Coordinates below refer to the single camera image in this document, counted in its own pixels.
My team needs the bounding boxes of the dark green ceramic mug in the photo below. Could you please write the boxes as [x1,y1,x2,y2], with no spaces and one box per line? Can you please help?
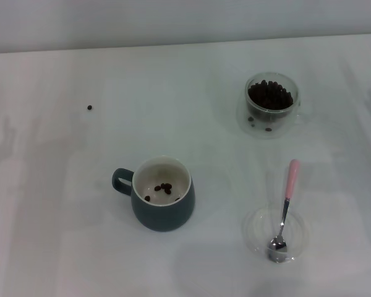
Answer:
[111,155,196,232]

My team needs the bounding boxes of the clear glass saucer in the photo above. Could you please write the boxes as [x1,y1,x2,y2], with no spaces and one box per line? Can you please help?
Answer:
[242,205,310,264]

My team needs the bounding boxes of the pink-handled metal spoon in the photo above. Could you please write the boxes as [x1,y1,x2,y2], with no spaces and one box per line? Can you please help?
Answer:
[267,159,301,264]

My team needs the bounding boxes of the clear double-walled glass cup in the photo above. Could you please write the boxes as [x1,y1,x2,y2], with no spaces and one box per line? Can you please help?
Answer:
[236,72,310,140]

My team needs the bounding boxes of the pile of coffee beans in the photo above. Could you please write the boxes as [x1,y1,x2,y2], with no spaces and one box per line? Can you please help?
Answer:
[247,79,294,111]

